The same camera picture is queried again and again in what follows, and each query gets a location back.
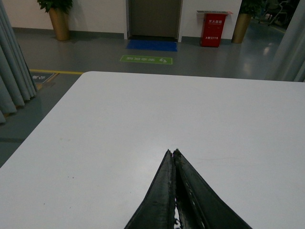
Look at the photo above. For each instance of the blue floor mat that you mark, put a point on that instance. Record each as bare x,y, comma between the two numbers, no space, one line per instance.
152,45

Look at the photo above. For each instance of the red fire extinguisher cabinet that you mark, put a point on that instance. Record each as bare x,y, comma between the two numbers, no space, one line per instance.
213,25

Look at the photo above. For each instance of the right potted green plant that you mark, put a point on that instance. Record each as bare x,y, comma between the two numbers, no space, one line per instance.
248,9

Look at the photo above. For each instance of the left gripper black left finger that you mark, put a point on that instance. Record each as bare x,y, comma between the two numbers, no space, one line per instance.
157,209

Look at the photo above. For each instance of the grey curtain right side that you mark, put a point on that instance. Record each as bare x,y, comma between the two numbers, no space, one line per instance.
289,61

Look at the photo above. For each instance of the left potted green plant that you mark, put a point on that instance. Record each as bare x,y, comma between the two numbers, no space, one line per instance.
58,11

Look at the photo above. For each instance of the grey door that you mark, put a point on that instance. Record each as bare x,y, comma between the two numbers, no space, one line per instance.
157,20

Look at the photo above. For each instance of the grey curtain left side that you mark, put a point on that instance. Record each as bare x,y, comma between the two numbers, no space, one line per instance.
16,83

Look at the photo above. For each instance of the dark floor sign sticker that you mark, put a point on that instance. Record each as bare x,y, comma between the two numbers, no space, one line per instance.
40,77

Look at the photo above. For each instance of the green floor sign sticker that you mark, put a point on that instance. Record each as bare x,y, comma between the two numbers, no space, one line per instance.
146,59

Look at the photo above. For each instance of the potted green plant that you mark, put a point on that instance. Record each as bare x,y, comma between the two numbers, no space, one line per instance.
58,11
248,9

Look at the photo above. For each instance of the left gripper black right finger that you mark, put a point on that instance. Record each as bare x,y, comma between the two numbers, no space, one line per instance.
210,211

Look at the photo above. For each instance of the grey curtain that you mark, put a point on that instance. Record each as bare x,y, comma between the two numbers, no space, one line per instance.
16,83
289,61

